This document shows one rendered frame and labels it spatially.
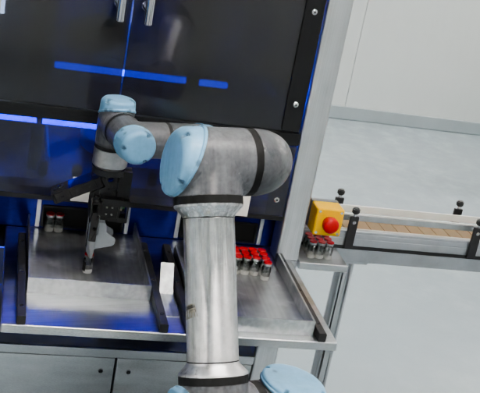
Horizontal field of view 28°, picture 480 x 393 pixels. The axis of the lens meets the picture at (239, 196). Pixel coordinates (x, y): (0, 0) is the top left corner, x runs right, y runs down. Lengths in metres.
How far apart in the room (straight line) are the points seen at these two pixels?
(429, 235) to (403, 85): 4.86
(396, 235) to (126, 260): 0.76
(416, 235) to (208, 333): 1.18
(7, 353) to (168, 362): 0.40
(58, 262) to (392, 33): 5.37
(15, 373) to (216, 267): 1.03
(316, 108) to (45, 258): 0.71
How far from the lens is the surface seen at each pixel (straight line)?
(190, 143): 1.57
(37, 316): 2.01
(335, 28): 2.28
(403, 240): 2.65
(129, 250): 2.34
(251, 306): 2.18
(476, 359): 4.24
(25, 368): 2.50
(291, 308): 2.21
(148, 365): 2.52
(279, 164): 1.63
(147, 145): 1.95
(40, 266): 2.21
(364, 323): 4.25
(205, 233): 1.58
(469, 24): 7.57
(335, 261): 2.51
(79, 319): 2.02
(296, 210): 2.39
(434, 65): 7.54
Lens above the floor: 1.84
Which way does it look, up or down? 20 degrees down
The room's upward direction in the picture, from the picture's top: 11 degrees clockwise
